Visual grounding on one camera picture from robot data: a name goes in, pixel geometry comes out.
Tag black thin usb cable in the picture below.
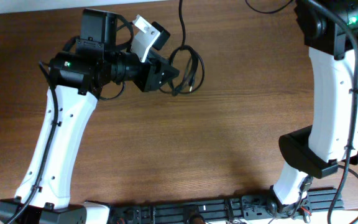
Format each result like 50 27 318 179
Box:
244 0 295 15

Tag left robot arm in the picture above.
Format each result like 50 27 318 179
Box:
0 9 179 223

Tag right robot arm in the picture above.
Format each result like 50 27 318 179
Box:
267 1 358 218

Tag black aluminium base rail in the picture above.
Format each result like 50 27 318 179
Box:
82 187 344 224

